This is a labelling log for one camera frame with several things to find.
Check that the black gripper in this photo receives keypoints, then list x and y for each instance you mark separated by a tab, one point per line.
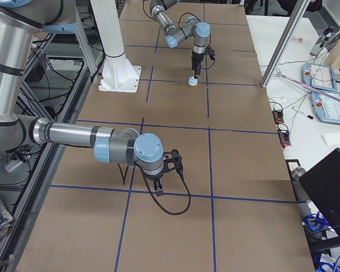
154	178
196	60

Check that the blue service bell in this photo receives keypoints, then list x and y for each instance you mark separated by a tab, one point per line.
192	81

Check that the orange connector box far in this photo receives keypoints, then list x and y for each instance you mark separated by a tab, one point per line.
278	116

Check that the orange connector box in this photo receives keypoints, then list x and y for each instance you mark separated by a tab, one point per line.
278	116
284	137

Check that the black marker pen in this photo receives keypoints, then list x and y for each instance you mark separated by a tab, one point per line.
303	113

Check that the orange connector box near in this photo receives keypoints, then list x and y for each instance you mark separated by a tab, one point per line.
284	137

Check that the far teach pendant tablet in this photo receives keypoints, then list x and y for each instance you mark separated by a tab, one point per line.
320	77

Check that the teach pendant tablet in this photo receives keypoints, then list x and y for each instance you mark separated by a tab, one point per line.
320	77
326	109

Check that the near teach pendant tablet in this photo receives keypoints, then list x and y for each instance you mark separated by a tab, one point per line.
326	109

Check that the small metal cup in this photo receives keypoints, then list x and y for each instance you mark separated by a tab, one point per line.
297	172

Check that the white power strip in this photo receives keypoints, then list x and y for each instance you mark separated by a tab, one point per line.
12	165

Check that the white foam block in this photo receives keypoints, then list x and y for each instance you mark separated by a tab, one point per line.
331	139

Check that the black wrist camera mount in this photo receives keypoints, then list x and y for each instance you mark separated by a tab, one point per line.
210	52
172	161

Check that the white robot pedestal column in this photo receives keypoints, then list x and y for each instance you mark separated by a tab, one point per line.
118	74

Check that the aluminium frame post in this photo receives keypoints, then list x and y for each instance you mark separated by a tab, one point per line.
295	18

